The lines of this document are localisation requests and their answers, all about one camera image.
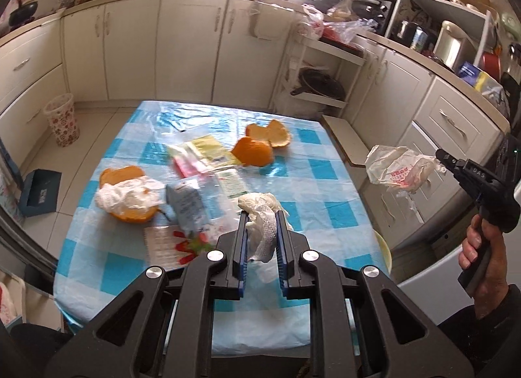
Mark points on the white red printed bag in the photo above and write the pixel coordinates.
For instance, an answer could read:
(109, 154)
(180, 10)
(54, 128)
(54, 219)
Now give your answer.
(390, 166)

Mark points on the steel pot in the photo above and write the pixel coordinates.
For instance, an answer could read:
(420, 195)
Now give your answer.
(407, 32)

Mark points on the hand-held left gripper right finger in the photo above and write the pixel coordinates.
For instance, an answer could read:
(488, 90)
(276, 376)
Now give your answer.
(281, 247)

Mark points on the white wooden bench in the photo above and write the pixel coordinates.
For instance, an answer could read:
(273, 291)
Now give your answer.
(346, 134)

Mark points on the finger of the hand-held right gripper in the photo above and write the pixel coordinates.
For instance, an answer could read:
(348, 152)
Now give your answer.
(447, 160)

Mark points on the white tissue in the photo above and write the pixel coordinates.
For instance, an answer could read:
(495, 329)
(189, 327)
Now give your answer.
(260, 215)
(130, 197)

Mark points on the dark blue open box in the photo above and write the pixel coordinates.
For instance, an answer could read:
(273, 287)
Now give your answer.
(40, 193)

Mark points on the pink packet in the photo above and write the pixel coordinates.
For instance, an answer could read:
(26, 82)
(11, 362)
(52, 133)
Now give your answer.
(191, 165)

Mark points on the green white packet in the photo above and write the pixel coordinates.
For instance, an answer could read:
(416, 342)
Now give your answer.
(232, 182)

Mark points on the strawberry print clear wrapper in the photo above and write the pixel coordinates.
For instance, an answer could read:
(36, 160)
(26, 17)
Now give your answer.
(163, 245)

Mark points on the red white plastic bag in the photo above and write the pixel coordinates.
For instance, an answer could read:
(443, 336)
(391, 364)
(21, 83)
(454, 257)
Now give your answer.
(314, 22)

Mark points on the floral fabric bag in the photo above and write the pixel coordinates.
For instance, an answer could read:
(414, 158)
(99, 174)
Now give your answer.
(8, 195)

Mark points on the person's right forearm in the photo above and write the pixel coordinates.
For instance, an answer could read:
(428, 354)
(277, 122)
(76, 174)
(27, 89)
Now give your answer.
(496, 323)

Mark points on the orange peel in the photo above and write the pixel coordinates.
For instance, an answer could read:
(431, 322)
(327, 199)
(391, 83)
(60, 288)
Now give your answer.
(252, 152)
(122, 173)
(281, 136)

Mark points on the dark blue carton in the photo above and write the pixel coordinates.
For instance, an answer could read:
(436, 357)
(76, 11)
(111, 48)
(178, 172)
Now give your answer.
(471, 72)

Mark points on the hanging white plastic bag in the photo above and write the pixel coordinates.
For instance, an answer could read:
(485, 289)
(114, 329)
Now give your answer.
(264, 22)

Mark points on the black stove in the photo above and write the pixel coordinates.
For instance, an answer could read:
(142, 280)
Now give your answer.
(372, 11)

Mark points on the blue grey packet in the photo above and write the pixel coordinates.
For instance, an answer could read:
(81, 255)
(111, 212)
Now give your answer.
(185, 203)

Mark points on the white countertop rack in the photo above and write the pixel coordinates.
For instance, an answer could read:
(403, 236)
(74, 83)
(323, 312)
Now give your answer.
(447, 5)

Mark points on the yellow packet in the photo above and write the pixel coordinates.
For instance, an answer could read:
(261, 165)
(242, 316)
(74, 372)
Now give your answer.
(211, 148)

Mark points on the white kitchen base cabinets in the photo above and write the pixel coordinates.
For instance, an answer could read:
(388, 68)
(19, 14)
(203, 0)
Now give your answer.
(183, 48)

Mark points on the white appliance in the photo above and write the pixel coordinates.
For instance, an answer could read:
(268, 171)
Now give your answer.
(427, 280)

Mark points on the clear plastic bag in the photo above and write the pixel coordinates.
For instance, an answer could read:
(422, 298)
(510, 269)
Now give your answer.
(346, 30)

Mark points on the blue white checkered tablecloth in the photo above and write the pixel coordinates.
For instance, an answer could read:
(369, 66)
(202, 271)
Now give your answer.
(325, 199)

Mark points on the floral wastebasket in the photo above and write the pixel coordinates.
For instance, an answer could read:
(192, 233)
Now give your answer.
(61, 119)

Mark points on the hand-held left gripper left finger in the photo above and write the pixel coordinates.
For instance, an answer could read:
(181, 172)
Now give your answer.
(242, 247)

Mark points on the white jar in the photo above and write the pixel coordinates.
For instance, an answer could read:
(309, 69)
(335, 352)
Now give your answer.
(449, 42)

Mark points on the black wok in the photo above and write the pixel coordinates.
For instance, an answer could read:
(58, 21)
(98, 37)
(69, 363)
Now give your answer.
(22, 13)

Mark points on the red pot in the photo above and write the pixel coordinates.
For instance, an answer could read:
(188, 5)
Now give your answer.
(491, 64)

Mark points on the white shelf cart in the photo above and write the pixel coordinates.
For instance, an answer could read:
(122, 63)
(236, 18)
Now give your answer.
(346, 54)

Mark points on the person's right hand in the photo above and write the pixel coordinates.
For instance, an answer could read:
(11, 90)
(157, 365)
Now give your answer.
(470, 245)

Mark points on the pale yellow round stool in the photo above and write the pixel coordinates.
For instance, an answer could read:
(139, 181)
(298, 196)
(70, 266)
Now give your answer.
(384, 252)

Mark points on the black pan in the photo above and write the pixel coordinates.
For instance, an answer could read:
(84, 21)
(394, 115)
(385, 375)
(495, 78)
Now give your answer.
(321, 85)

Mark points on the white drawer base cabinets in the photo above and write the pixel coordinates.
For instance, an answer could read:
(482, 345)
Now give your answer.
(407, 77)

